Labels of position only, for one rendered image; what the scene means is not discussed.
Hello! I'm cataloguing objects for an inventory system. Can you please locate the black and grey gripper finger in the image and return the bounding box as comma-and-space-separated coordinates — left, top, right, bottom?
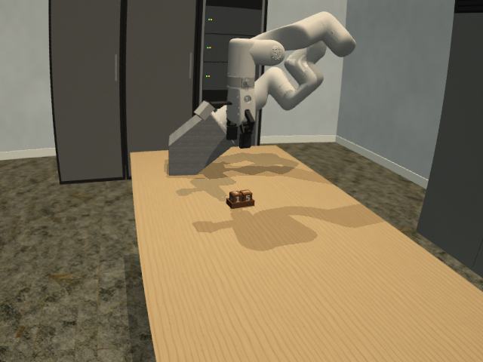
239, 109, 255, 149
226, 118, 238, 140

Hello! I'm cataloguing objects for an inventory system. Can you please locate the brown number cube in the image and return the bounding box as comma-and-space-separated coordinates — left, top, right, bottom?
229, 191, 242, 203
240, 189, 253, 201

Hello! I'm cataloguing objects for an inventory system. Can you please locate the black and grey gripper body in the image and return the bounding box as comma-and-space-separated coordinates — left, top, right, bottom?
226, 86, 255, 125

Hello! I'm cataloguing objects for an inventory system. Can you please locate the brown wooden tray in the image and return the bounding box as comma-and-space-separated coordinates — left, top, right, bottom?
226, 198, 255, 209

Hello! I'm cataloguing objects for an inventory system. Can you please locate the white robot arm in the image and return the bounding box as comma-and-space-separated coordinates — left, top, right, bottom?
194, 12, 356, 132

